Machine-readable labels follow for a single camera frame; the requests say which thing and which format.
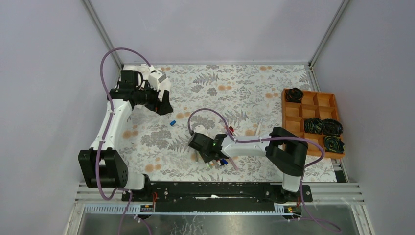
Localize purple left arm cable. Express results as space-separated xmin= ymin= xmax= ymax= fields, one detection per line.
xmin=95 ymin=47 xmax=154 ymax=235

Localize blue capped marker lower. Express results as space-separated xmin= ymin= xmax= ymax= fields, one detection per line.
xmin=219 ymin=159 xmax=228 ymax=166

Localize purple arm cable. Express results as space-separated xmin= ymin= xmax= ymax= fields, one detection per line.
xmin=95 ymin=47 xmax=154 ymax=235
xmin=187 ymin=107 xmax=342 ymax=234

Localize black coiled cable middle right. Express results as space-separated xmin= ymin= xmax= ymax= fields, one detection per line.
xmin=322 ymin=118 xmax=345 ymax=136

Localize floral table mat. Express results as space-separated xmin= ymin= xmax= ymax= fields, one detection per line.
xmin=103 ymin=63 xmax=338 ymax=183

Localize black coiled cable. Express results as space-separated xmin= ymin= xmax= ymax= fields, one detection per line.
xmin=304 ymin=117 xmax=323 ymax=134
xmin=285 ymin=87 xmax=305 ymax=103
xmin=322 ymin=118 xmax=345 ymax=136
xmin=323 ymin=135 xmax=346 ymax=154

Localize black coiled cable bottom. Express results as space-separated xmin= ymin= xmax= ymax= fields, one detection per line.
xmin=323 ymin=135 xmax=346 ymax=154

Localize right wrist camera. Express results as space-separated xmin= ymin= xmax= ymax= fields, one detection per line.
xmin=193 ymin=125 xmax=209 ymax=136

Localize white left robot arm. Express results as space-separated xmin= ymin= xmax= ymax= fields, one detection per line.
xmin=78 ymin=65 xmax=173 ymax=201

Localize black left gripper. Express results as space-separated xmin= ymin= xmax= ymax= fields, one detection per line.
xmin=134 ymin=80 xmax=173 ymax=116

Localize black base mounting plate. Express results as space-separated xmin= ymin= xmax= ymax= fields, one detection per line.
xmin=122 ymin=181 xmax=313 ymax=212

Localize black coiled cable middle left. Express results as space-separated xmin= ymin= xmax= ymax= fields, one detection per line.
xmin=304 ymin=117 xmax=323 ymax=134

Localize pink thin pen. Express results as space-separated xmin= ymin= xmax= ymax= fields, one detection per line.
xmin=229 ymin=158 xmax=239 ymax=171

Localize white crumpled cloth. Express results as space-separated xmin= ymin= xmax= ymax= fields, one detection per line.
xmin=121 ymin=64 xmax=171 ymax=101

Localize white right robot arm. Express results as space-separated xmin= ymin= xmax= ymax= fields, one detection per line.
xmin=188 ymin=127 xmax=308 ymax=202

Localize black coiled cable top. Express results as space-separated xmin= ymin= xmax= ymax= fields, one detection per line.
xmin=285 ymin=87 xmax=305 ymax=103

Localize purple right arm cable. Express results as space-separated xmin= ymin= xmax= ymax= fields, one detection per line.
xmin=187 ymin=107 xmax=342 ymax=234

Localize wooden compartment tray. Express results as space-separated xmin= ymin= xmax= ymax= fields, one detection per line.
xmin=281 ymin=88 xmax=345 ymax=159

